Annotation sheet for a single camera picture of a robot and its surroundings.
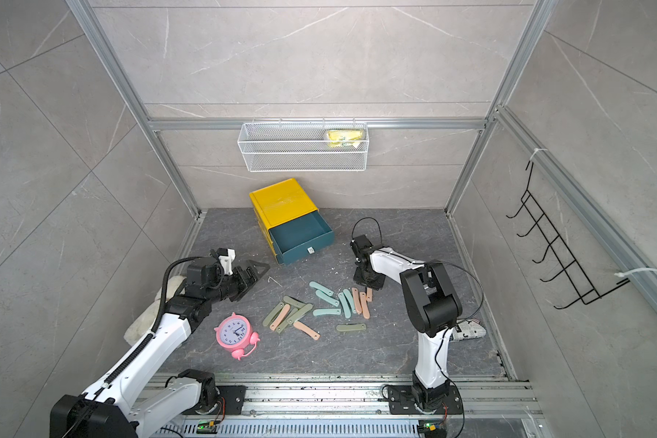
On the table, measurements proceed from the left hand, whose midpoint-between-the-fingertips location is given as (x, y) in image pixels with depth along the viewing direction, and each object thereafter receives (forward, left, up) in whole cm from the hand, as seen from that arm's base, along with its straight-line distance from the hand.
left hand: (264, 269), depth 80 cm
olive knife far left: (-6, 0, -18) cm, 19 cm away
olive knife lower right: (-11, -26, -20) cm, 35 cm away
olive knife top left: (-2, -7, -18) cm, 20 cm away
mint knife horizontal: (-6, -15, -18) cm, 24 cm away
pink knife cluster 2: (-2, -29, -18) cm, 34 cm away
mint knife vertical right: (-2, -26, -18) cm, 32 cm away
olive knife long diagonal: (-6, -9, -19) cm, 21 cm away
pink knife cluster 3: (-2, -31, -18) cm, 36 cm away
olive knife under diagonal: (-9, -4, -18) cm, 21 cm away
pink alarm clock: (-13, +11, -16) cm, 23 cm away
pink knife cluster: (-7, -3, -17) cm, 19 cm away
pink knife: (-12, -11, -18) cm, 24 cm away
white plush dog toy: (-13, +34, -7) cm, 37 cm away
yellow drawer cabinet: (+25, -3, +3) cm, 25 cm away
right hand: (+5, -33, -19) cm, 39 cm away
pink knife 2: (0, -33, -18) cm, 38 cm away
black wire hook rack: (-6, -77, +14) cm, 79 cm away
